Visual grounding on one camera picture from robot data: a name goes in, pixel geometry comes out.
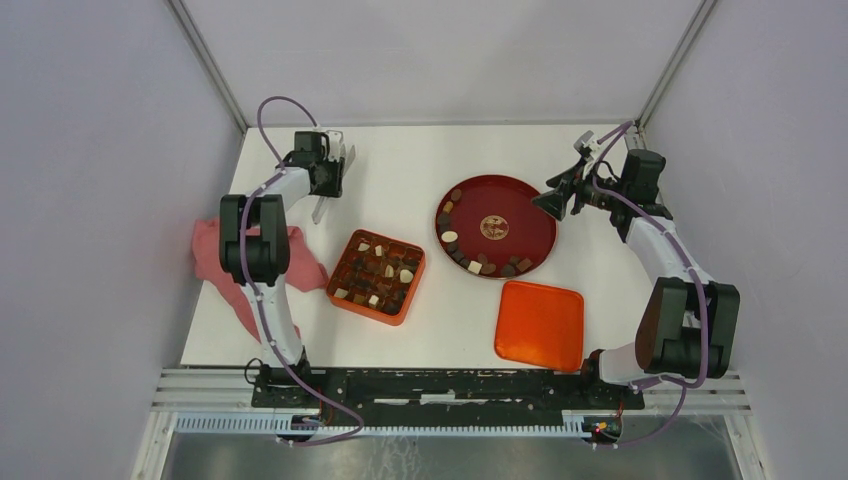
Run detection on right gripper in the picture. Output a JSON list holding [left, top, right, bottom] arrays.
[[530, 157, 627, 222]]

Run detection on metal serving tongs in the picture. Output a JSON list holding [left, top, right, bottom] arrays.
[[311, 146, 357, 225]]

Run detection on orange chocolate box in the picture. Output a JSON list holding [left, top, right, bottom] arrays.
[[325, 229, 426, 326]]

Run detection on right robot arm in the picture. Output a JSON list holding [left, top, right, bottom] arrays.
[[532, 146, 741, 408]]

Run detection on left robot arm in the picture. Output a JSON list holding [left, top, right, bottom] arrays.
[[218, 130, 349, 408]]

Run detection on red round tray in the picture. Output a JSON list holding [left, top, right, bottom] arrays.
[[433, 174, 558, 279]]

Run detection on pink cloth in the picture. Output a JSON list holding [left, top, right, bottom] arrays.
[[191, 217, 329, 341]]

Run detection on orange box lid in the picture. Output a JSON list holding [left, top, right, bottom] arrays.
[[494, 280, 585, 373]]

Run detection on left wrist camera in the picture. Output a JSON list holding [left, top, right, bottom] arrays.
[[323, 129, 346, 162]]

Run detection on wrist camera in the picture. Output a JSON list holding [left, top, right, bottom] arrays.
[[573, 130, 601, 162], [323, 129, 346, 162]]

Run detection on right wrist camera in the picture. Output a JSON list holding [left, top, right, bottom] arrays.
[[573, 130, 601, 162]]

